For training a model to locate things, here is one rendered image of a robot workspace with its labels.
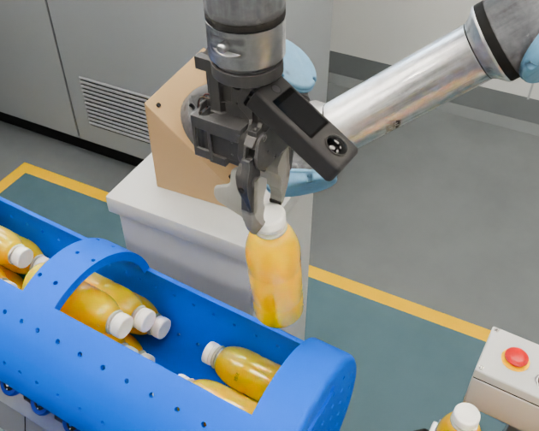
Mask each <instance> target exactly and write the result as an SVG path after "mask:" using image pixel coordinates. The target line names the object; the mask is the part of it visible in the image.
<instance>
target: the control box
mask: <svg viewBox="0 0 539 431"><path fill-rule="evenodd" d="M510 347H518V348H520V349H522V350H524V351H525V352H526V353H527V354H528V357H529V362H528V363H527V364H526V365H525V366H524V367H515V366H513V365H511V364H510V363H509V362H508V361H507V360H506V358H505V352H506V350H507V349H508V348H510ZM538 377H539V345H538V344H535V343H533V342H531V341H528V340H527V339H523V338H520V337H518V336H517V335H514V334H510V333H508V332H507V331H504V330H502V329H499V328H496V327H492V329H491V332H490V334H489V337H488V339H487V342H486V344H485V346H484V348H483V352H482V354H481V356H480V358H479V360H478V362H477V366H476V368H475V370H474V373H473V376H472V377H471V381H470V384H469V386H468V388H467V391H466V394H465V397H464V400H463V403H469V404H473V405H474V406H476V407H477V409H478V410H479V411H481V412H482V413H484V414H487V415H489V416H492V417H493V418H495V419H497V420H500V421H502V422H504V423H506V424H508V425H510V426H513V427H515V428H517V429H519V430H521V431H539V382H538Z"/></svg>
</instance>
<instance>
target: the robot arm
mask: <svg viewBox="0 0 539 431"><path fill-rule="evenodd" d="M203 3H204V18H205V28H206V38H207V49H206V50H205V51H201V52H199V53H198V54H197V55H195V56H194V61H195V68H197V69H200V70H203V71H206V79H207V84H206V85H203V86H200V87H198V88H196V89H195V90H193V91H192V92H191V93H190V94H189V95H188V96H187V97H186V98H185V100H184V101H183V103H182V105H181V124H182V126H183V129H184V131H185V133H186V135H187V137H188V138H189V140H190V141H191V142H192V144H193V145H194V151H195V155H197V156H201V157H204V158H206V159H209V160H210V161H211V162H213V163H216V164H219V165H222V166H223V167H226V166H227V165H228V164H229V163H232V164H234V165H236V166H238V167H235V168H233V169H232V171H231V175H230V182H229V183H228V184H222V185H217V186H215V188H214V195H215V198H216V200H217V201H218V202H220V203H221V204H223V205H225V206H226V207H228V208H229V209H231V210H232V211H233V212H235V213H236V214H238V215H240V216H241V217H242V218H243V221H244V223H245V225H246V228H247V230H248V231H249V232H250V233H252V234H257V233H258V231H259V230H260V229H261V228H262V227H263V225H264V223H265V220H264V209H265V206H264V194H265V191H266V190H267V191H268V192H269V193H270V199H269V201H270V202H272V203H277V204H279V205H282V203H283V201H284V198H285V197H296V196H302V195H306V194H311V193H314V192H320V191H322V190H325V189H327V188H329V187H331V186H332V185H333V184H335V183H336V181H337V176H338V174H339V173H340V172H341V171H342V170H343V169H344V167H345V166H346V165H347V164H348V163H349V162H350V161H351V160H352V159H353V158H354V157H355V156H356V155H357V154H358V148H359V147H361V146H363V145H366V144H368V143H369V142H371V141H373V140H374V139H377V138H379V137H381V136H382V135H384V134H386V133H389V132H391V131H393V130H394V129H396V128H398V127H401V126H402V125H404V124H406V123H407V122H409V121H412V120H414V119H416V118H418V117H419V116H421V115H424V114H426V113H428V112H429V111H431V110H432V109H435V108H437V107H439V106H441V105H443V104H444V103H447V102H449V101H451V100H453V99H455V98H456V97H458V96H460V95H462V94H464V93H466V92H468V91H470V90H472V89H474V88H476V87H478V86H480V85H482V84H483V83H485V82H487V81H489V80H492V79H499V80H504V81H508V82H511V81H514V80H516V79H518V78H519V77H520V78H521V79H522V80H524V81H525V82H527V83H531V84H534V83H539V0H482V1H481V2H479V3H477V4H475V5H474V6H472V7H471V12H470V14H469V17H468V20H467V21H466V23H465V24H463V25H462V26H460V27H457V28H456V29H454V30H452V31H451V32H449V33H447V34H445V35H444V36H442V37H440V38H439V39H437V40H435V41H434V42H432V43H430V44H428V45H426V46H424V47H423V48H422V49H420V50H417V51H416V52H414V53H412V54H411V55H409V56H407V57H406V58H404V59H402V60H400V61H399V62H396V63H395V64H394V65H392V66H390V67H388V68H386V69H384V70H383V71H381V72H380V73H378V74H376V75H374V76H372V77H371V78H369V79H367V80H366V81H364V82H362V83H360V84H359V85H357V86H355V87H353V88H352V89H350V90H349V91H347V92H344V93H343V94H341V95H340V96H338V97H336V98H334V99H332V100H331V101H329V102H327V103H323V102H320V101H317V100H312V101H311V100H310V98H309V95H308V92H310V91H311V90H312V89H313V87H314V85H315V82H316V81H317V73H316V70H315V68H314V66H313V64H312V62H311V60H310V58H309V57H308V56H307V55H306V54H305V53H304V52H303V51H302V50H301V49H300V48H299V47H298V46H296V45H295V44H294V43H292V42H290V41H289V40H287V39H286V0H203Z"/></svg>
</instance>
